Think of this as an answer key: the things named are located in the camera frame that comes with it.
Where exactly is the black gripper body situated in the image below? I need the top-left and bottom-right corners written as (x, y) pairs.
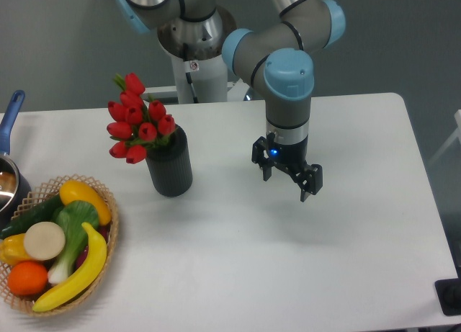
top-left (264, 133), bottom-right (308, 173)

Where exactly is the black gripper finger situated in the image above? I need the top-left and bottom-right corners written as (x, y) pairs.
top-left (251, 137), bottom-right (274, 181)
top-left (276, 161), bottom-right (323, 202)

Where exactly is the dark grey ribbed vase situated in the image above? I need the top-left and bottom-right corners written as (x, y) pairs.
top-left (146, 125), bottom-right (193, 197)

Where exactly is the red tulip bouquet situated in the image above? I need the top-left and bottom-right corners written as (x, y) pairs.
top-left (107, 73), bottom-right (178, 164)

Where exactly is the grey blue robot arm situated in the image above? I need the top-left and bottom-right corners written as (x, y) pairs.
top-left (115, 0), bottom-right (346, 199)

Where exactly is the black device at table edge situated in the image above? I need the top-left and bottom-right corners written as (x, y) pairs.
top-left (434, 278), bottom-right (460, 316)

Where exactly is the purple red vegetable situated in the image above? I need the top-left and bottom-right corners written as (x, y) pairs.
top-left (74, 226), bottom-right (109, 270)

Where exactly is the yellow banana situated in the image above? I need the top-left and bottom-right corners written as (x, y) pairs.
top-left (32, 222), bottom-right (107, 313)

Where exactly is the green bok choy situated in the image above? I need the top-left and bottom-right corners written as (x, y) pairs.
top-left (48, 200), bottom-right (99, 286)

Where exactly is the green cucumber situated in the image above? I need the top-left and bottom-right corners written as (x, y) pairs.
top-left (1, 195), bottom-right (63, 240)

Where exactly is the beige round radish slice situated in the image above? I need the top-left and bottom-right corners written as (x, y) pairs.
top-left (23, 222), bottom-right (66, 261)

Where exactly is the yellow bell pepper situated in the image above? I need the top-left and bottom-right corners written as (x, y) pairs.
top-left (1, 233), bottom-right (33, 266)

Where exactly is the orange fruit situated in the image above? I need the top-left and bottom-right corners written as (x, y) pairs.
top-left (7, 261), bottom-right (48, 296)

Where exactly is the woven wicker basket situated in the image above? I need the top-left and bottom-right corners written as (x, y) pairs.
top-left (1, 174), bottom-right (119, 317)

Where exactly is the white frame at right edge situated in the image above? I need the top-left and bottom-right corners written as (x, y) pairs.
top-left (429, 110), bottom-right (461, 166)

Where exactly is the blue handled saucepan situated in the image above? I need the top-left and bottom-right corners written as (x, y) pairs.
top-left (1, 90), bottom-right (31, 228)

